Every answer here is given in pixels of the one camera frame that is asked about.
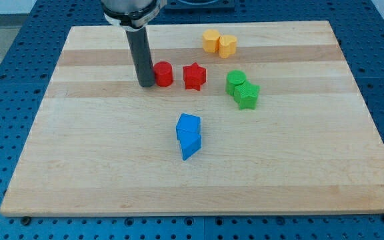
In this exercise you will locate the red cylinder block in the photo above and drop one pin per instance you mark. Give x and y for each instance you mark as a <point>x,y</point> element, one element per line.
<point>163,73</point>

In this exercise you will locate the blue triangle block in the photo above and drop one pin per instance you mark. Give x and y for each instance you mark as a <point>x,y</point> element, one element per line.
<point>190,143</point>

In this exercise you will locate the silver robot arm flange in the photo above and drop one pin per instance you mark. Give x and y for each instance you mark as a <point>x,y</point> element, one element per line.
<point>131,15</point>

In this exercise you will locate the green star block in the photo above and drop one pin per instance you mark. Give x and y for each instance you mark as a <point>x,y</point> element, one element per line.
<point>246,95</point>

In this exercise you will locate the yellow heart block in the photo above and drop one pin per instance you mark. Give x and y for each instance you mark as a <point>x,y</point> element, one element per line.
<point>227,45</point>

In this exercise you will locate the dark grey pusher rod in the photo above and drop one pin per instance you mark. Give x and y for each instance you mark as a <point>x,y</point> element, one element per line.
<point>141,54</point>

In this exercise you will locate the green cylinder block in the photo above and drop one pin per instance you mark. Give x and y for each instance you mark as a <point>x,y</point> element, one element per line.
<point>234,78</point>

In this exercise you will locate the blue cube block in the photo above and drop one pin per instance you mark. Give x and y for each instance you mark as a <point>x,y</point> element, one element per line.
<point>188,123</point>

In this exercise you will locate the light wooden board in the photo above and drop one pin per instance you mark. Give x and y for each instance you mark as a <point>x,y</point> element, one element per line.
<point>101,145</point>

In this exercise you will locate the red star block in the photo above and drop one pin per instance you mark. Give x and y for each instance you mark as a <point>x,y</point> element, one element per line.
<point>194,76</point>

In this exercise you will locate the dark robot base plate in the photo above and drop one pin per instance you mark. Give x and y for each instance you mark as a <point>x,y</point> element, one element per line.
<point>197,5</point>

